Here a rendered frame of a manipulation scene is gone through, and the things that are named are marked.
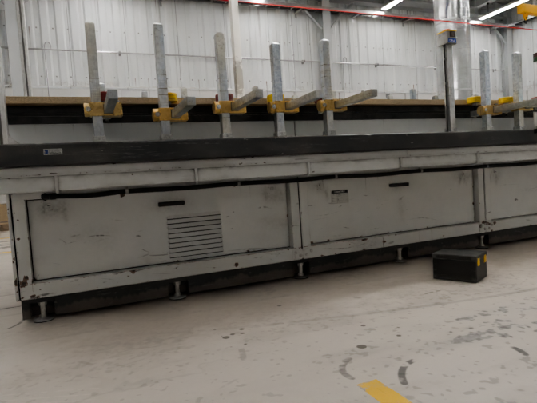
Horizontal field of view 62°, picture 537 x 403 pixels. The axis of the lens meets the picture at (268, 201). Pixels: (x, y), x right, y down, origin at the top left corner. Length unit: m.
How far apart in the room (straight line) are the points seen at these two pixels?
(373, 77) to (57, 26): 6.88
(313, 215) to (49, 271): 1.25
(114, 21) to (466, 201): 7.80
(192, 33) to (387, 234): 7.73
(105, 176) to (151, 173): 0.17
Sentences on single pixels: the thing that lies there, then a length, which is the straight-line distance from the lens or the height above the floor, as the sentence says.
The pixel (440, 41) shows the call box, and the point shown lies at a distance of 2.61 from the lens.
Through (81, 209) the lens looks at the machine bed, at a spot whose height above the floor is 0.45.
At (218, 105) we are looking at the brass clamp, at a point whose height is 0.83.
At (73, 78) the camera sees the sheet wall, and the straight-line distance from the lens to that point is 9.20.
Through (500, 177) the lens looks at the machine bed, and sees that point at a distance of 3.17.
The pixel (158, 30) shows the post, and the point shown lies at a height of 1.13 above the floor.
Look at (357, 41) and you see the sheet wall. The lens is 11.36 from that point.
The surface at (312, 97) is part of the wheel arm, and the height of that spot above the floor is 0.82.
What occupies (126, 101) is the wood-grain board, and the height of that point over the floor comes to 0.88.
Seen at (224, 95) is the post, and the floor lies 0.88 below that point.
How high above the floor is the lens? 0.52
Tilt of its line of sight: 3 degrees down
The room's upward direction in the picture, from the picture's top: 4 degrees counter-clockwise
